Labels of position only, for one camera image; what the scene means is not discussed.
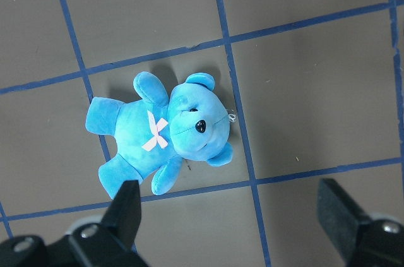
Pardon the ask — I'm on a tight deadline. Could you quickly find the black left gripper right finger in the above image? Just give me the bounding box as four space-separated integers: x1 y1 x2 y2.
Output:
317 178 403 266

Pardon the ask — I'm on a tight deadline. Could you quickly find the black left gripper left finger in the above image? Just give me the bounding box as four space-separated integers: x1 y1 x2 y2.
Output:
68 181 141 266

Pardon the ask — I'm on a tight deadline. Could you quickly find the blue teddy bear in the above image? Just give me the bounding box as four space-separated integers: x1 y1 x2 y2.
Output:
85 72 234 198

